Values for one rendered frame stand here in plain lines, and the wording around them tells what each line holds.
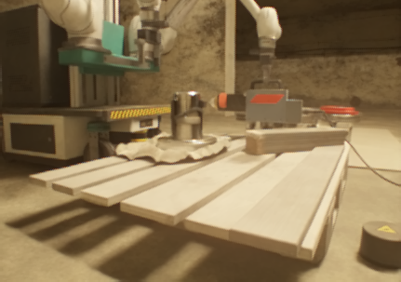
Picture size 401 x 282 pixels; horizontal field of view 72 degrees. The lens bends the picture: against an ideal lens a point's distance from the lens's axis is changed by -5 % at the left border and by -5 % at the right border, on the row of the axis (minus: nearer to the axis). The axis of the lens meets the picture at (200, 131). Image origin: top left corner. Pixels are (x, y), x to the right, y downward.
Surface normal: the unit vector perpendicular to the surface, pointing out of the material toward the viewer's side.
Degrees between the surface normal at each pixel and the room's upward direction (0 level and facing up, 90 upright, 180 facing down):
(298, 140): 90
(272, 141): 90
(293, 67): 90
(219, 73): 90
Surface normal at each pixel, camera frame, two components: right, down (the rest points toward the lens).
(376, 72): -0.51, 0.11
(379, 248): -0.76, 0.08
